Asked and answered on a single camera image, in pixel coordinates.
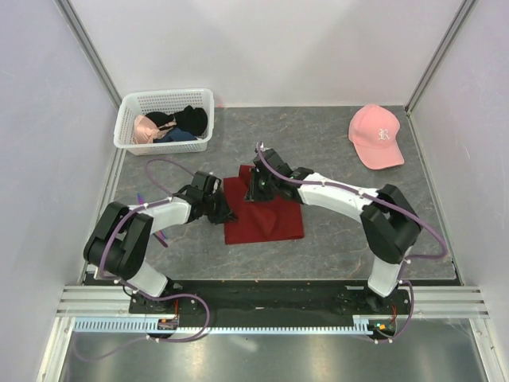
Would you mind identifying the dark red cloth napkin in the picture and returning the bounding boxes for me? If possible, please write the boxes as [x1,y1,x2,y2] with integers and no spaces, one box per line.
[223,165,305,245]

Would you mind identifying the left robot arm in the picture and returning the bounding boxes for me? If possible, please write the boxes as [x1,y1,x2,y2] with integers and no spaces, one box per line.
[83,171,236,313]

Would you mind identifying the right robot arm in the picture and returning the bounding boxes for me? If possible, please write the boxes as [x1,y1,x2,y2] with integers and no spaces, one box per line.
[245,149,422,314]

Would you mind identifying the blue cloth in basket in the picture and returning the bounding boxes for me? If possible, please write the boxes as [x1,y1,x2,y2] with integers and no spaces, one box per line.
[153,128,197,143]

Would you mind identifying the black cloth in basket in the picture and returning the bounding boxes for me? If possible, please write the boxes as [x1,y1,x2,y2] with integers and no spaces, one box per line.
[145,105,208,137]

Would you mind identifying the white plastic basket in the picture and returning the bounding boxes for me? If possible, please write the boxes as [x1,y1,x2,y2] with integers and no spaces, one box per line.
[114,88,215,156]

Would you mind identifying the pink cloth in basket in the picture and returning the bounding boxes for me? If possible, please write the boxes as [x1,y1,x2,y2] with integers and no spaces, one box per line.
[133,115,161,145]

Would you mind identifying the pink baseball cap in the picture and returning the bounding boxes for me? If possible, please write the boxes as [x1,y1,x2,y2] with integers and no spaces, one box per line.
[348,104,405,170]

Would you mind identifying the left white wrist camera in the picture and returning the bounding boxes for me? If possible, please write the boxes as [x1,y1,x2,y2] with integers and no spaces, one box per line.
[191,171,222,196]

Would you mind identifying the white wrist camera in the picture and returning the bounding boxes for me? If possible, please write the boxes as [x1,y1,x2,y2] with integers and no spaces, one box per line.
[253,149,292,177]
[191,171,222,196]

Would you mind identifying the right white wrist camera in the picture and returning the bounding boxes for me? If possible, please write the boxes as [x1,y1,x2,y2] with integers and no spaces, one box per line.
[253,149,292,177]

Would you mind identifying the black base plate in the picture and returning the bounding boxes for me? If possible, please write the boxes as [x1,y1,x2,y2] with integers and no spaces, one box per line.
[128,280,410,326]

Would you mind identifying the light blue cable duct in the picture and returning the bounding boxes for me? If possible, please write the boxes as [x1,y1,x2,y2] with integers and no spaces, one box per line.
[74,316,388,335]

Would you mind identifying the front aluminium rail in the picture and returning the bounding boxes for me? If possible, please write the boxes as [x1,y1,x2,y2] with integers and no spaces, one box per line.
[57,286,489,319]

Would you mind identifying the left aluminium frame post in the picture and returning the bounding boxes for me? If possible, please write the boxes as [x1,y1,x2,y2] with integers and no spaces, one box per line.
[55,0,122,109]

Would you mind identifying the aluminium frame post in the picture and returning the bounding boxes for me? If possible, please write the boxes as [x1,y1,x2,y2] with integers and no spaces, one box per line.
[55,0,122,109]
[404,0,478,115]

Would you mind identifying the right aluminium frame post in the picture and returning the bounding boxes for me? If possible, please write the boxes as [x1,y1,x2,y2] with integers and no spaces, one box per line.
[404,0,478,115]

